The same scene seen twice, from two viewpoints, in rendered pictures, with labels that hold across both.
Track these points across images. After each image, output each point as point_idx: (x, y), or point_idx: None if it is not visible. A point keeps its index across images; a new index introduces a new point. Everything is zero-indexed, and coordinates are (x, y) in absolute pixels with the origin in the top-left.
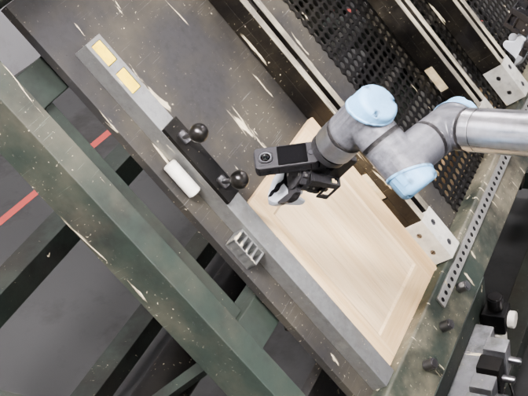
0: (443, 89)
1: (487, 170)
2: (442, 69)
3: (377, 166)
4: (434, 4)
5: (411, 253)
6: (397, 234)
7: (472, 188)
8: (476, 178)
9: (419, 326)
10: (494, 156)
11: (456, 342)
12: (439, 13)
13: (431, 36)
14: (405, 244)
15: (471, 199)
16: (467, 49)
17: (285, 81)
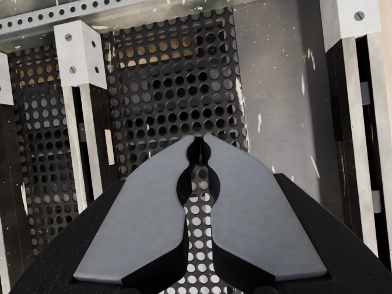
0: (107, 131)
1: (142, 12)
2: (102, 155)
3: None
4: (21, 212)
5: (387, 13)
6: (388, 45)
7: (178, 12)
8: (157, 17)
9: None
10: (111, 17)
11: None
12: (22, 198)
13: (87, 199)
14: (385, 27)
15: (206, 2)
16: (14, 141)
17: None
